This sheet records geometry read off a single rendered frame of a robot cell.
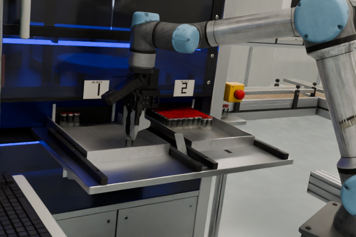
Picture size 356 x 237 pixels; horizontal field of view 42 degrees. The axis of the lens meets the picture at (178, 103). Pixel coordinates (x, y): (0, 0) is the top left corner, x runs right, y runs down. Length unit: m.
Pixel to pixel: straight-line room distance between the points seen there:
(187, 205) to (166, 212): 0.10
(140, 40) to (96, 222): 0.71
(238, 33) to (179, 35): 0.17
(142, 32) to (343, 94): 0.55
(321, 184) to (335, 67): 1.41
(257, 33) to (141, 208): 0.81
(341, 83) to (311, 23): 0.15
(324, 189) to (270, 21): 1.35
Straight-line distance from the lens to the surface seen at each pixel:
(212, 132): 1.68
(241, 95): 1.82
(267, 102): 2.13
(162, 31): 1.27
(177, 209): 1.87
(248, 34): 1.31
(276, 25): 1.28
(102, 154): 1.29
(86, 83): 1.50
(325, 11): 1.09
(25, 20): 1.33
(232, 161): 1.43
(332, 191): 2.43
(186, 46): 1.24
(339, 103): 1.12
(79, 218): 1.67
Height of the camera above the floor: 1.35
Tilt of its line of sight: 13 degrees down
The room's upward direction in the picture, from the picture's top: 7 degrees clockwise
